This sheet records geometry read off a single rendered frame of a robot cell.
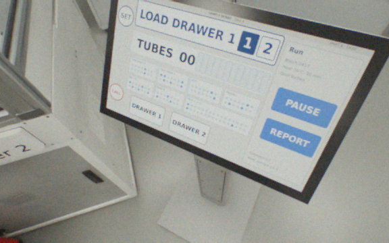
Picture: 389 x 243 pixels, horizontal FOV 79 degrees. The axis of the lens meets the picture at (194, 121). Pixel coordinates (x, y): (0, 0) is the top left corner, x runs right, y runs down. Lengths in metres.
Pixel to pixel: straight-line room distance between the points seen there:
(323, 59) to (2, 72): 0.62
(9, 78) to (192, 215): 1.10
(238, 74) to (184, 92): 0.12
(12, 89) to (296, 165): 0.63
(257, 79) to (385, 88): 1.85
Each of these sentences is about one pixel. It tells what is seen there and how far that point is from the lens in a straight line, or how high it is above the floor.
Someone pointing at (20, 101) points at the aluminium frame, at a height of 1.02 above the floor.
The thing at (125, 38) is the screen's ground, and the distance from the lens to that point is 0.57.
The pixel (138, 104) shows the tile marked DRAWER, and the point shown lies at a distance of 0.57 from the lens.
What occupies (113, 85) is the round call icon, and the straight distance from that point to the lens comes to 0.60.
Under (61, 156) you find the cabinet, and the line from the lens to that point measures 0.96.
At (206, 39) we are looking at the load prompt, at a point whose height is 1.15.
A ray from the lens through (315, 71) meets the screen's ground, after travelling 0.45.
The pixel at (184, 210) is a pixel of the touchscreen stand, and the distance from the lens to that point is 1.44.
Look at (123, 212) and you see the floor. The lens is 1.56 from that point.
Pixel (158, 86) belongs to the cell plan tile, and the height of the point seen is 1.05.
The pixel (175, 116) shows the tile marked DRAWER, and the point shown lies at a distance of 0.52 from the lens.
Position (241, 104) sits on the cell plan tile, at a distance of 0.46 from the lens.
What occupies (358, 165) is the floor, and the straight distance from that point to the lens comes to 1.80.
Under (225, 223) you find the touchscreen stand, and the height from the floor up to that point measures 0.04.
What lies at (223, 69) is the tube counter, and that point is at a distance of 0.46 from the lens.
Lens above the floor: 1.45
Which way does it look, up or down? 59 degrees down
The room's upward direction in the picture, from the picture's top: 7 degrees counter-clockwise
